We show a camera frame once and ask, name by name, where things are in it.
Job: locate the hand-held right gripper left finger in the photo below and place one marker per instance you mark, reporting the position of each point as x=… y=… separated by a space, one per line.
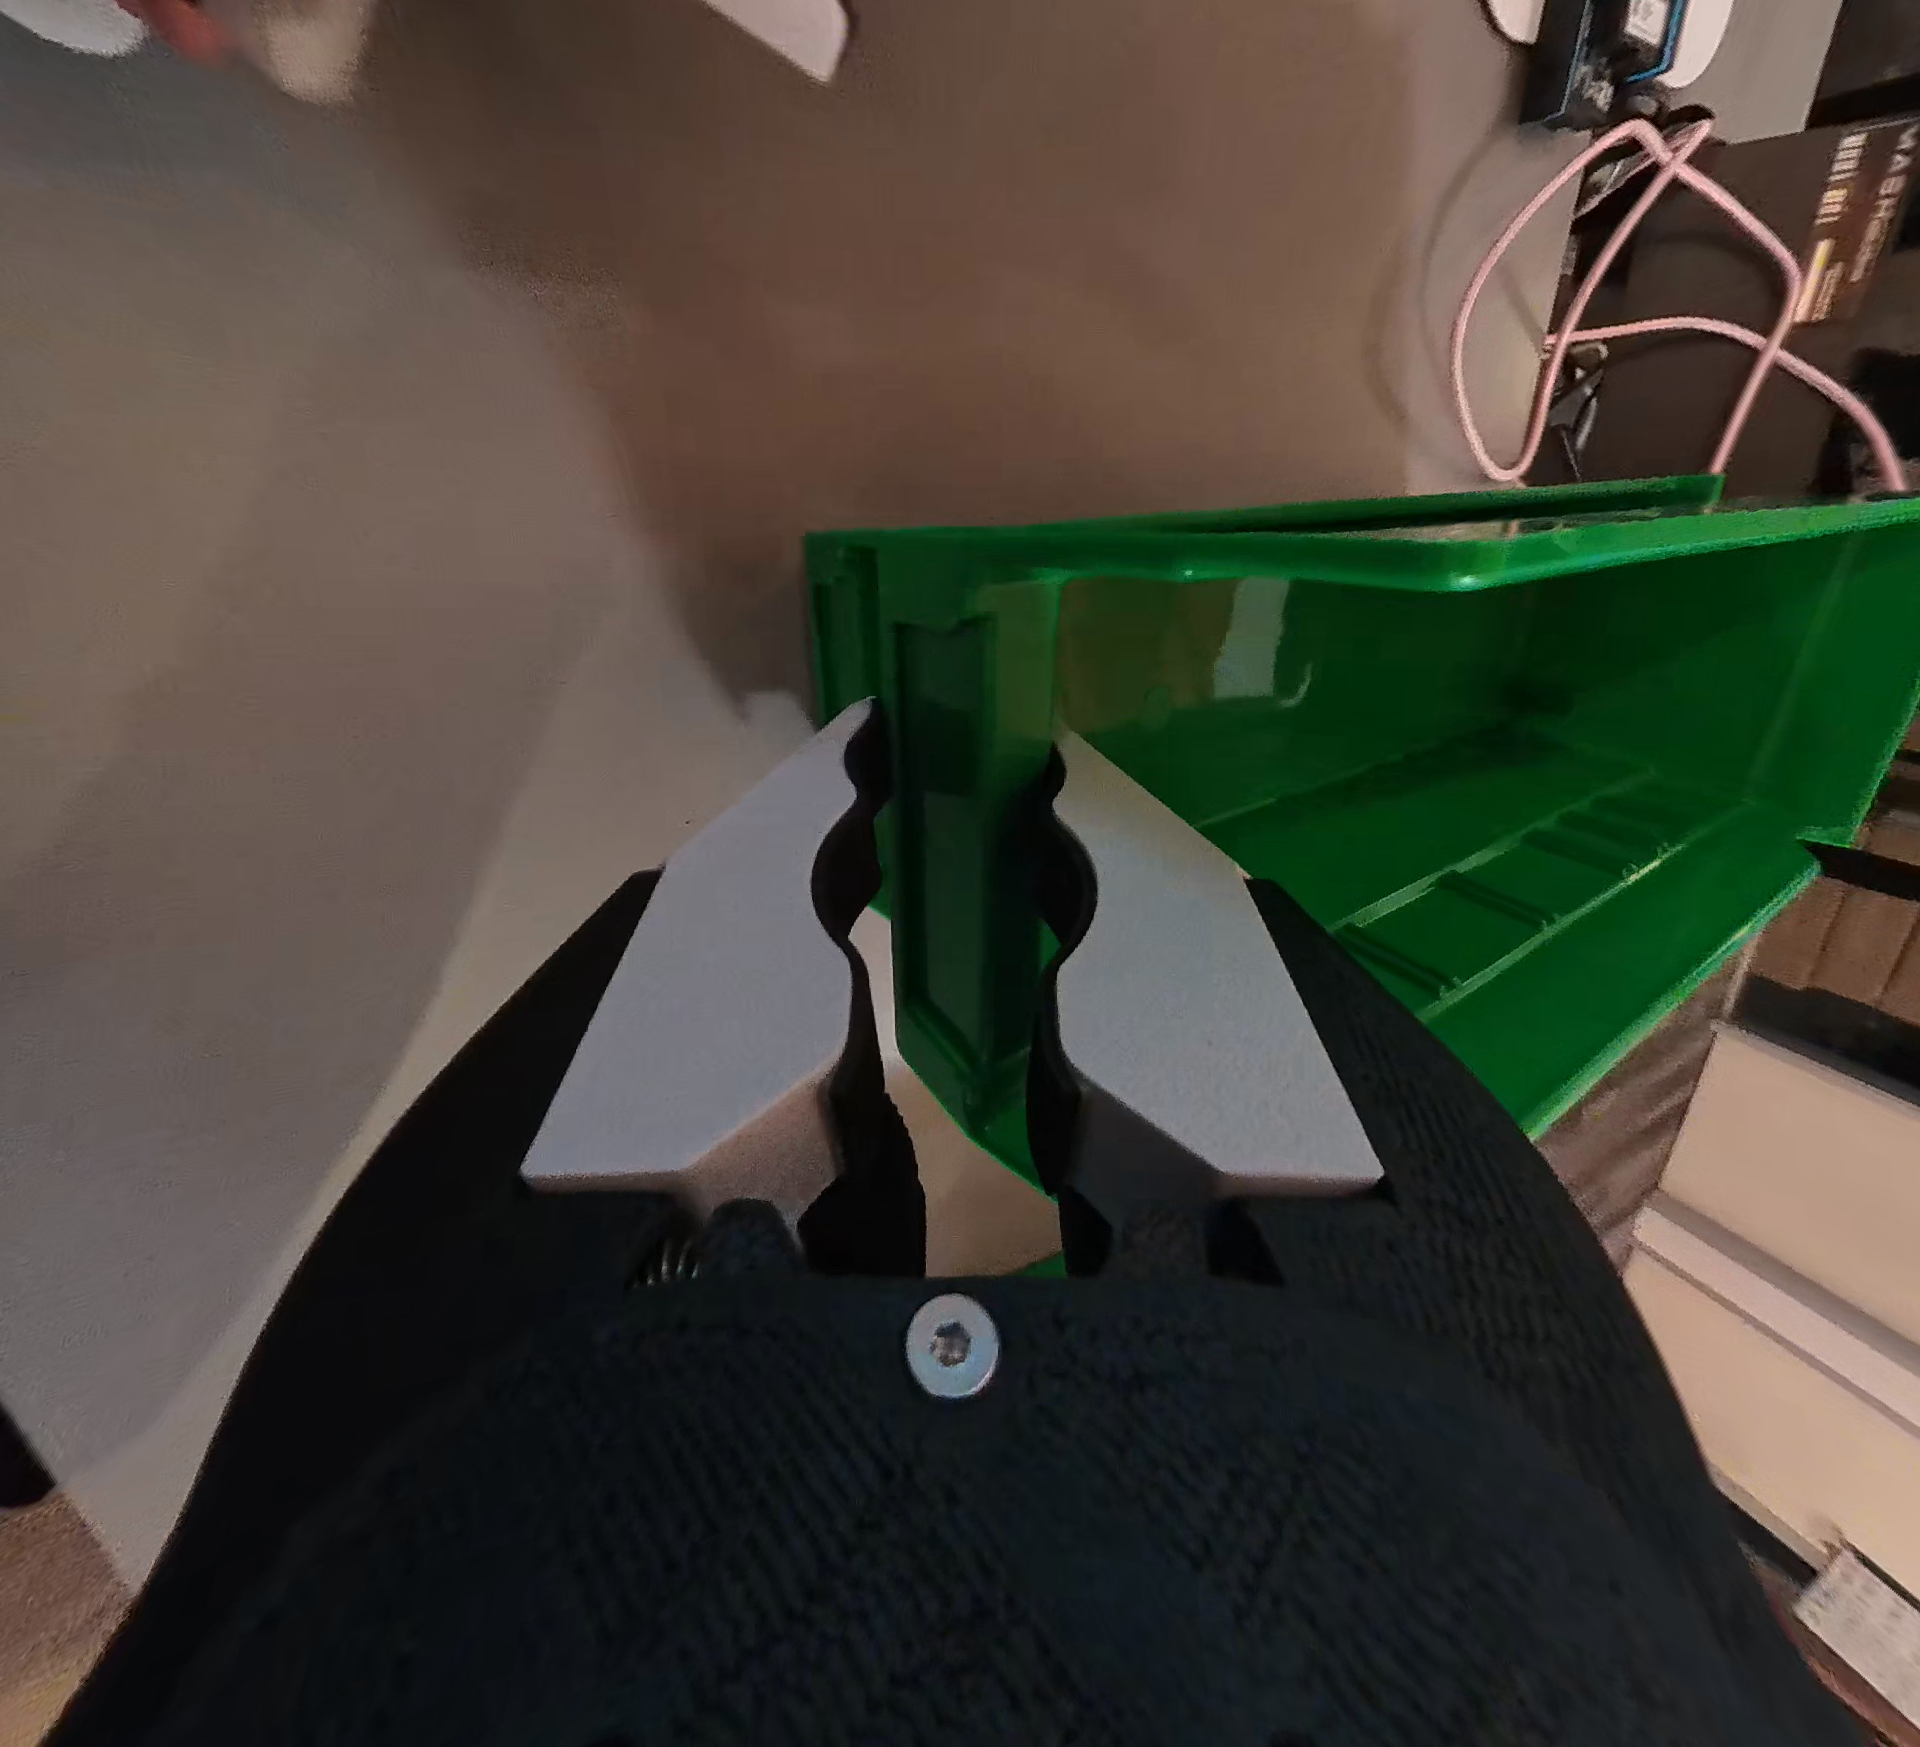
x=706 y=999

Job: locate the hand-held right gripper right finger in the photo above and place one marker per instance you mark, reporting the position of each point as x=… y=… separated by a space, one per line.
x=1198 y=1029

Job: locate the single green plastic bin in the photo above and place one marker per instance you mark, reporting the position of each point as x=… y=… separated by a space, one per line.
x=1499 y=756

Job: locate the white boxes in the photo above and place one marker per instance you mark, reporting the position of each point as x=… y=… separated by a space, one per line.
x=1785 y=1252

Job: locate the black printed box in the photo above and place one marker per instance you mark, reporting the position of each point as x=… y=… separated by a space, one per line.
x=1845 y=232

